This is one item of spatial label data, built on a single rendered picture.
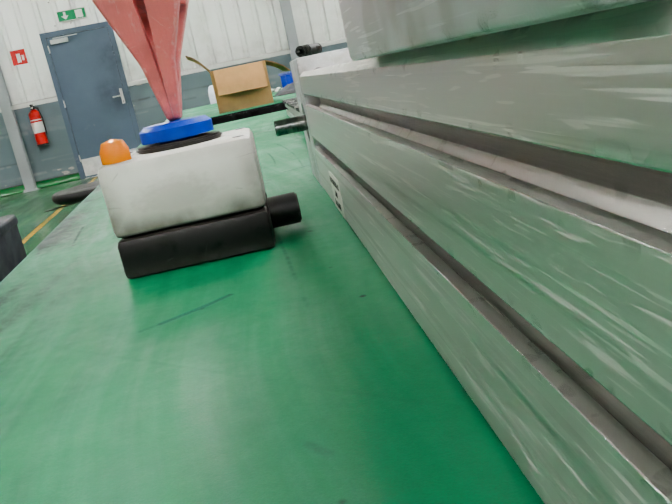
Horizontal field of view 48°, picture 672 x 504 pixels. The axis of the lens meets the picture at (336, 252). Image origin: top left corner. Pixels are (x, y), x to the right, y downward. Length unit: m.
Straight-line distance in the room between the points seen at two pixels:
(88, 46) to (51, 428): 11.42
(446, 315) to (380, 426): 0.03
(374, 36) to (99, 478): 0.12
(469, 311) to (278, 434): 0.06
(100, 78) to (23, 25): 1.24
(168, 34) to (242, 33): 11.25
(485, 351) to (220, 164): 0.25
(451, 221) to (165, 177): 0.25
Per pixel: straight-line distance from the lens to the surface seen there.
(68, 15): 11.70
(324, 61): 0.55
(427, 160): 0.17
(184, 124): 0.41
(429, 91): 0.16
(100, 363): 0.28
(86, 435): 0.23
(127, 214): 0.40
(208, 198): 0.39
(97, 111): 11.61
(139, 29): 0.40
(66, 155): 11.73
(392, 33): 0.16
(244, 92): 2.76
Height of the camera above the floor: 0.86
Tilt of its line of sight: 14 degrees down
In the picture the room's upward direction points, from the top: 12 degrees counter-clockwise
